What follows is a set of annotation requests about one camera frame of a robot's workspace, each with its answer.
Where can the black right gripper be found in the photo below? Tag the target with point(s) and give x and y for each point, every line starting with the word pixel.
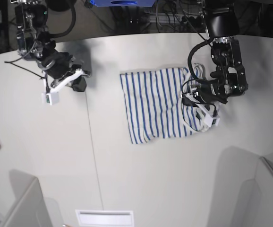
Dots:
pixel 57 64

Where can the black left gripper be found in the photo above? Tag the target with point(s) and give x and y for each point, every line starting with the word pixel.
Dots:
pixel 206 91

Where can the blue white striped T-shirt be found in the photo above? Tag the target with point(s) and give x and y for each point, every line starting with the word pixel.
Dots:
pixel 154 105

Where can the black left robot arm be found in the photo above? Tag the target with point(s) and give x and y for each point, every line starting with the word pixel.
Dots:
pixel 229 78

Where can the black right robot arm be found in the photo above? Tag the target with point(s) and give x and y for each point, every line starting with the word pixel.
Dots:
pixel 36 43

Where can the white power strip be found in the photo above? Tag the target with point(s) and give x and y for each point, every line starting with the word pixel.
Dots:
pixel 176 19

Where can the blue box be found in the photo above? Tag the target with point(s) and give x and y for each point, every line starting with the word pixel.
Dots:
pixel 123 3

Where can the grey right bin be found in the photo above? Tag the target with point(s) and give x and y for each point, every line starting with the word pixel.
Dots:
pixel 259 211

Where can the white table slot plate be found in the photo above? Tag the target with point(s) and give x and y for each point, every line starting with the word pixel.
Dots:
pixel 99 218

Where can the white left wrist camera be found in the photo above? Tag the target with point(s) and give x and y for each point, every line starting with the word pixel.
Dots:
pixel 210 111

